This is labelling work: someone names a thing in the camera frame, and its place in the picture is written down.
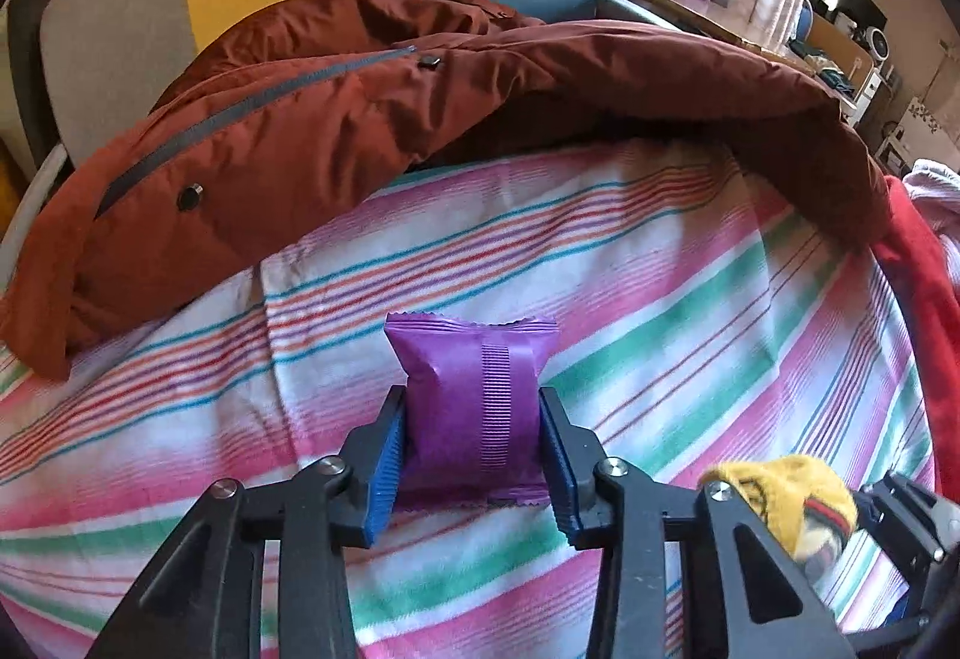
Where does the maroon down jacket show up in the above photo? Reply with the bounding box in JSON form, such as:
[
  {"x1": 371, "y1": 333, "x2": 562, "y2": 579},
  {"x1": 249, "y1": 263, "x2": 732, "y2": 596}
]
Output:
[{"x1": 2, "y1": 0, "x2": 892, "y2": 381}]

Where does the light pink knit garment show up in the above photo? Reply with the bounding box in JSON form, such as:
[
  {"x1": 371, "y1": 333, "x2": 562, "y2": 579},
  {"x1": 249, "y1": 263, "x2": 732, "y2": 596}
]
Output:
[{"x1": 903, "y1": 158, "x2": 960, "y2": 236}]

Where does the wooden window shelf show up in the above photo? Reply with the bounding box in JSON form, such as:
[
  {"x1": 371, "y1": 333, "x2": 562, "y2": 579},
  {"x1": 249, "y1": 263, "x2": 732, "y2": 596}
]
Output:
[{"x1": 625, "y1": 0, "x2": 793, "y2": 58}]

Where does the black rolled mat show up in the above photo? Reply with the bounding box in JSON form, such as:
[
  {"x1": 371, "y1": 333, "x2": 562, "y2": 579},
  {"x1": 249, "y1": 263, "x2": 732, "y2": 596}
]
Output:
[{"x1": 8, "y1": 0, "x2": 60, "y2": 166}]

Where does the striped pink green bedspread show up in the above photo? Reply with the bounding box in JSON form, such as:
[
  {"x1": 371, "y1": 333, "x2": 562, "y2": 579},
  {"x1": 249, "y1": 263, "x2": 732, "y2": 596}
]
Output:
[{"x1": 2, "y1": 140, "x2": 937, "y2": 657}]

